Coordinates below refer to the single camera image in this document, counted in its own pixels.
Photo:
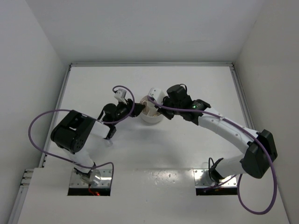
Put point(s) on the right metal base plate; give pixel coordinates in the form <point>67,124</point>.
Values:
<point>201,178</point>

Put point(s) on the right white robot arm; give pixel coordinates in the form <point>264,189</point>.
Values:
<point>256,147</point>

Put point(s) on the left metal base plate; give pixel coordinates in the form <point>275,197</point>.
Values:
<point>100,178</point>

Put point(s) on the aluminium frame rail back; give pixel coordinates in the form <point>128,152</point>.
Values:
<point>147,64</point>

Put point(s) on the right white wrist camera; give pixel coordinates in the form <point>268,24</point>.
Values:
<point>157,94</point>

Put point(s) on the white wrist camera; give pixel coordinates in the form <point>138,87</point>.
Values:
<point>157,94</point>
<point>120,96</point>

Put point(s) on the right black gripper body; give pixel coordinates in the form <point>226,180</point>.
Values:
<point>169,113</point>

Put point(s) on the white round divided organizer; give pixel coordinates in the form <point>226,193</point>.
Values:
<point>147,113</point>

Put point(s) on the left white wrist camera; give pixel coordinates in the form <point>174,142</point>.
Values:
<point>120,96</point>

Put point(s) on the aluminium frame rail right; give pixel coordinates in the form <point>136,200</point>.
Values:
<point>242,98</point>

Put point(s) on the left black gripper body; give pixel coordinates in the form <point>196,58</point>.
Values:
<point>124,109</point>

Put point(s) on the metal base plate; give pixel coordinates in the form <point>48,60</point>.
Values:
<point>201,178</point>
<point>100,178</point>

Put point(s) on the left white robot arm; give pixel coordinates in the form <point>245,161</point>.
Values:
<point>74,129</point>

